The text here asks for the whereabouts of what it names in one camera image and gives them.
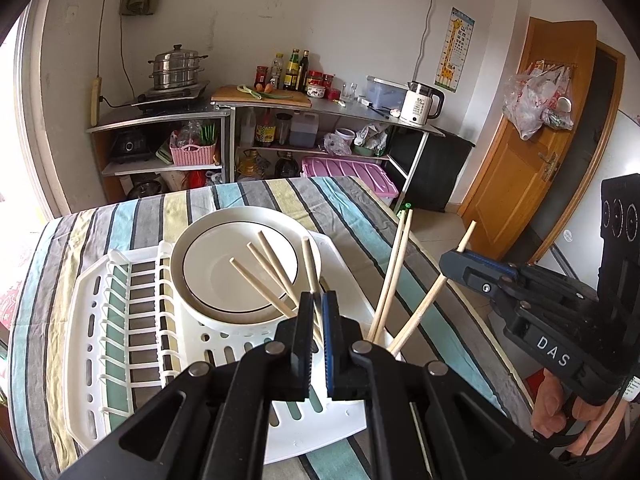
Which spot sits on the plastic bags on door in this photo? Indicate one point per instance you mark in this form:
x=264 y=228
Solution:
x=539 y=97

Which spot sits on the green sauce bottle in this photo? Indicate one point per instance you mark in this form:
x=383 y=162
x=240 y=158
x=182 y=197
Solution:
x=291 y=72

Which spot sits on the induction cooktop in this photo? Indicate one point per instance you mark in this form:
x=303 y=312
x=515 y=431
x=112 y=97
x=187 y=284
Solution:
x=163 y=98

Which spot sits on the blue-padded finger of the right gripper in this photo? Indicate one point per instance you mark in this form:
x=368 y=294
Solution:
x=487 y=263

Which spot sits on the metal kitchen shelf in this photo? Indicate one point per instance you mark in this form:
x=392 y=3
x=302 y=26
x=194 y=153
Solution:
x=130 y=141

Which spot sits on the white plastic dish rack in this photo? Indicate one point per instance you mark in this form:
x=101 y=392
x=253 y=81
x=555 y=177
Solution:
x=128 y=335

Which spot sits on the wooden cutting board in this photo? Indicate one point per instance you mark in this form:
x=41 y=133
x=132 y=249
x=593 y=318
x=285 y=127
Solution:
x=247 y=95

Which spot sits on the white electric kettle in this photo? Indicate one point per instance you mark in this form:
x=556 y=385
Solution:
x=422 y=103

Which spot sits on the clear plastic container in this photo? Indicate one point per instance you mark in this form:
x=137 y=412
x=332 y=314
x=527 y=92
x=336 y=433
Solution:
x=384 y=94

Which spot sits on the wooden chopstick eight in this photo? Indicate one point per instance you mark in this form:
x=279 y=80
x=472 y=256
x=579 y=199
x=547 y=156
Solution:
x=388 y=277

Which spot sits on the wooden door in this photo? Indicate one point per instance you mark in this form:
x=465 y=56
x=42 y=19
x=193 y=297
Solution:
x=527 y=190

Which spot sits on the wooden chopstick seven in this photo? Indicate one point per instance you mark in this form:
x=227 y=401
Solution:
x=395 y=276

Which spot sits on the dark sauce bottle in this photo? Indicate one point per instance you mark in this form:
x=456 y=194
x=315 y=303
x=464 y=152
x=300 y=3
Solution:
x=302 y=71

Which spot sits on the wooden chopstick five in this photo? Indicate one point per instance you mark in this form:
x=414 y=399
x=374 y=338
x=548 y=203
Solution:
x=278 y=268

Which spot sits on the white utensil cup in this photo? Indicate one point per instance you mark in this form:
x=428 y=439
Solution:
x=386 y=343

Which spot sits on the giraffe wall poster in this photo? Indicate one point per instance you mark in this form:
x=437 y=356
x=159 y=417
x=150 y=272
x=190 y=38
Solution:
x=455 y=50

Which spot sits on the striped tablecloth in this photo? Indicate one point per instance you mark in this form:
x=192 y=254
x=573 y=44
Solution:
x=354 y=231

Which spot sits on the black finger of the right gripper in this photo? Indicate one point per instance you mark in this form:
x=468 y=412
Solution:
x=456 y=268

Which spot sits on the wooden chopstick six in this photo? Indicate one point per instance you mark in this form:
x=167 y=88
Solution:
x=418 y=311

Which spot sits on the wooden chopstick one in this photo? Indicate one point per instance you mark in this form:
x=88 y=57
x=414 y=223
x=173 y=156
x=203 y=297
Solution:
x=262 y=289

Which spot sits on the wooden chopstick three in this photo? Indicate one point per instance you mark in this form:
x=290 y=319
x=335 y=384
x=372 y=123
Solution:
x=314 y=286

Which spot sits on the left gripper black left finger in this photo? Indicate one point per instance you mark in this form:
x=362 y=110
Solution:
x=210 y=422

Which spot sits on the power strip on wall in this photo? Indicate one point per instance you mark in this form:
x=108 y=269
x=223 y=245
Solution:
x=95 y=97

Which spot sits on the pink plastic basket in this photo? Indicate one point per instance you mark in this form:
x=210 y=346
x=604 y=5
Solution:
x=194 y=155

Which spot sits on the large white bowl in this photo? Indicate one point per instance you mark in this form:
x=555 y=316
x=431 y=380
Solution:
x=213 y=292

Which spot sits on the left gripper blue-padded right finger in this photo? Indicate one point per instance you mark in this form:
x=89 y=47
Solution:
x=424 y=422

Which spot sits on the stainless steel steamer pot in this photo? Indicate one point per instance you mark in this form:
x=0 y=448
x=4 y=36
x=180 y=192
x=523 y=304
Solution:
x=177 y=68

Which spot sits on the pink lidded storage box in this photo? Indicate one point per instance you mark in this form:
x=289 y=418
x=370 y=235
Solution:
x=370 y=174

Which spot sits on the wooden chopstick nine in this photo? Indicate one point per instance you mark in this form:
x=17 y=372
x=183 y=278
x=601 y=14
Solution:
x=272 y=272

